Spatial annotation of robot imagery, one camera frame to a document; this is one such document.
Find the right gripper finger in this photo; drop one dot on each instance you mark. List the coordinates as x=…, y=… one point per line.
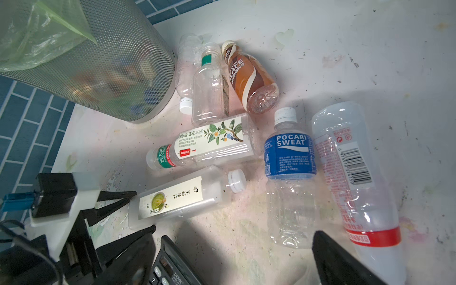
x=336, y=266

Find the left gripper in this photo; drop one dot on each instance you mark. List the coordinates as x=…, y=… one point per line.
x=128, y=260

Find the brown cafe bottle white swirl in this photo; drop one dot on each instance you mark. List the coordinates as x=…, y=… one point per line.
x=256, y=89

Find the grey mesh waste bin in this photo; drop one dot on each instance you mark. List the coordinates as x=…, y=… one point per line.
x=127, y=74

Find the green plastic bin liner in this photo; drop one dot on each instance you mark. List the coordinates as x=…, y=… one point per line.
x=36, y=32

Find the black desk calculator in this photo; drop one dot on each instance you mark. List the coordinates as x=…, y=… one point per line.
x=172, y=268

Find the clear bottle red label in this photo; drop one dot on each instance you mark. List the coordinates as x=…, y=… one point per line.
x=366, y=203

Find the Pocari Sweat blue label bottle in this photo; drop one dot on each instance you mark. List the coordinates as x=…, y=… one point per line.
x=290, y=168

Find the square tea bottle white cap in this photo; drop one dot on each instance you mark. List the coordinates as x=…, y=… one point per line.
x=194, y=194

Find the clear bottle green cap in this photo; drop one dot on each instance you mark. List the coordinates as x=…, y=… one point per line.
x=210, y=88

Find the clear empty bottle white cap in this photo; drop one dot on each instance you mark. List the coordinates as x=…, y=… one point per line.
x=189, y=60

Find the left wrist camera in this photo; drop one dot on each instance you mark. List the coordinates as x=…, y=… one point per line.
x=53, y=206

